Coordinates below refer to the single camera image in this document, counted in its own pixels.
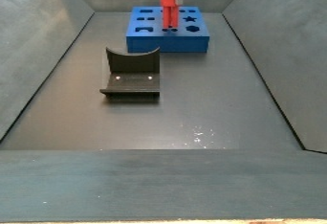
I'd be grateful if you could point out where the blue foam shape board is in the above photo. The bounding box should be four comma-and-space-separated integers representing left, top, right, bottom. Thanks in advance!
125, 7, 209, 53

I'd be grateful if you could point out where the red three prong object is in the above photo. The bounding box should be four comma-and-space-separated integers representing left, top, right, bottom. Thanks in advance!
160, 0, 179, 29

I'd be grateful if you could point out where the black curved fixture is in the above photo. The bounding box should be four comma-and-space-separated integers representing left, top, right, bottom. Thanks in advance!
100, 49, 160, 96

